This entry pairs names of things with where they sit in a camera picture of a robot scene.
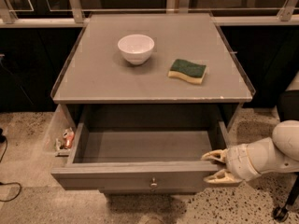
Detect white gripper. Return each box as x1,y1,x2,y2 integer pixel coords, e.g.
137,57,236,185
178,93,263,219
201,144,261,184

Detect grey top drawer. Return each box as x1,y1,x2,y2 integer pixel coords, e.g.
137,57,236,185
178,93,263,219
51,104,230,194

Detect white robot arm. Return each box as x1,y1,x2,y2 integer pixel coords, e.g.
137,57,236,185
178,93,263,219
202,120,299,184

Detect grey drawer cabinet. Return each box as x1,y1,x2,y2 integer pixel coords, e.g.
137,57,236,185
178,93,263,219
50,12,256,196

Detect black office chair base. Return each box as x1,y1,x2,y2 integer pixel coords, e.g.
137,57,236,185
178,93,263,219
272,90,299,222

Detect green and yellow sponge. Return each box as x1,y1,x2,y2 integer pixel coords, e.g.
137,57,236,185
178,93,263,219
168,59,206,85

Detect white ceramic bowl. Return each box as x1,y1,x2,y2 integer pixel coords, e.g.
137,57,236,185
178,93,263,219
118,35,155,65

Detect orange snack packet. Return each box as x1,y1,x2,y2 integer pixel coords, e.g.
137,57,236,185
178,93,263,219
63,128,75,149

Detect clear plastic side bin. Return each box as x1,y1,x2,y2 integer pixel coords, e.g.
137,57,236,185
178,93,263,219
43,105,76,157

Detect metal window railing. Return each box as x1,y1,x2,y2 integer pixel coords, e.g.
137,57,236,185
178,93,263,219
0,0,299,28

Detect black floor cable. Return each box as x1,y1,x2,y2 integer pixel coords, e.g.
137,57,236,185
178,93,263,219
0,128,22,203

